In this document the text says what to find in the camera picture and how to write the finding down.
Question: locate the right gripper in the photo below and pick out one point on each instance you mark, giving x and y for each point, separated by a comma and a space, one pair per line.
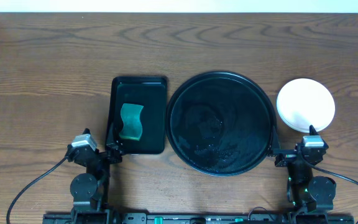
275, 149

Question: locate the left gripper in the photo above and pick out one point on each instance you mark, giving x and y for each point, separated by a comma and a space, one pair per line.
99, 155

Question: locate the green scrubbing sponge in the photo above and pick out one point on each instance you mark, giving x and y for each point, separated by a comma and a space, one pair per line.
132, 126

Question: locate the white plate top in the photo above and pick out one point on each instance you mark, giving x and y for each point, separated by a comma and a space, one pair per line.
303, 102

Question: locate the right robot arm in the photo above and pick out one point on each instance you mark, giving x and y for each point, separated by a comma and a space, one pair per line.
308, 193

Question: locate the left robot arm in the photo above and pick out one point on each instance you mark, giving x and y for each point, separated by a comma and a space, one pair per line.
90, 189

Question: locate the black rectangular water tray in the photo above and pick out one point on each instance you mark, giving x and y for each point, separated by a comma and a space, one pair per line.
151, 93

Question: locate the black round tray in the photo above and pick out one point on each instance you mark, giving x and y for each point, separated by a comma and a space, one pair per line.
220, 123

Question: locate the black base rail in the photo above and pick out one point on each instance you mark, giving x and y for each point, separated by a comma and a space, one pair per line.
142, 218

